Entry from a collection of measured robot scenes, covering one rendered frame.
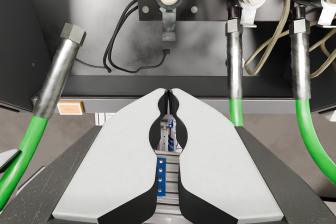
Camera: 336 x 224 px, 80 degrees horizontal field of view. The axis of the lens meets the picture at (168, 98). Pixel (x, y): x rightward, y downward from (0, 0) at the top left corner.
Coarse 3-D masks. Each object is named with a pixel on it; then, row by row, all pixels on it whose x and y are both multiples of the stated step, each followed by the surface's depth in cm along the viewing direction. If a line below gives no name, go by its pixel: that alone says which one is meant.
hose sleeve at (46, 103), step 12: (60, 48) 20; (72, 48) 20; (60, 60) 20; (72, 60) 20; (48, 72) 20; (60, 72) 20; (48, 84) 19; (60, 84) 20; (48, 96) 19; (36, 108) 19; (48, 108) 19
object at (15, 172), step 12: (36, 120) 19; (36, 132) 19; (24, 144) 19; (36, 144) 19; (24, 156) 18; (12, 168) 18; (24, 168) 18; (0, 180) 17; (12, 180) 17; (0, 192) 17; (12, 192) 17; (0, 204) 16
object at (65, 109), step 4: (80, 104) 45; (60, 108) 45; (64, 108) 45; (68, 108) 45; (72, 108) 45; (76, 108) 45; (64, 112) 45; (68, 112) 45; (72, 112) 45; (76, 112) 45
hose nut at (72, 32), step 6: (66, 24) 20; (72, 24) 20; (66, 30) 20; (72, 30) 20; (78, 30) 20; (84, 30) 20; (60, 36) 20; (66, 36) 20; (72, 36) 20; (78, 36) 20; (84, 36) 21; (78, 42) 20
